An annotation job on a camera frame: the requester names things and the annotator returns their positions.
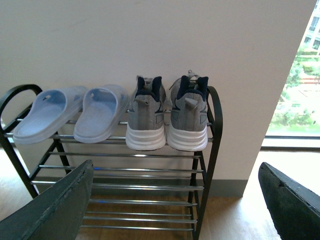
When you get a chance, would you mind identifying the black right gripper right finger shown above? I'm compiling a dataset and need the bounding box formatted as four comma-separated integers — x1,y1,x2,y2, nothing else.
258,162,320,240

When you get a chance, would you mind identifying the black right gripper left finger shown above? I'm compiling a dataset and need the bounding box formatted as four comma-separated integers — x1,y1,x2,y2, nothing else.
0,160,94,240

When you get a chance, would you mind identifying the grey knit sneaker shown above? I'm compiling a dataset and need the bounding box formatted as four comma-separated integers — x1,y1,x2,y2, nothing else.
167,70,209,152
125,75,166,151

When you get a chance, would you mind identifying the black metal shoe rack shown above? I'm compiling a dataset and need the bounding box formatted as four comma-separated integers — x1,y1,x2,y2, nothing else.
0,84,223,240

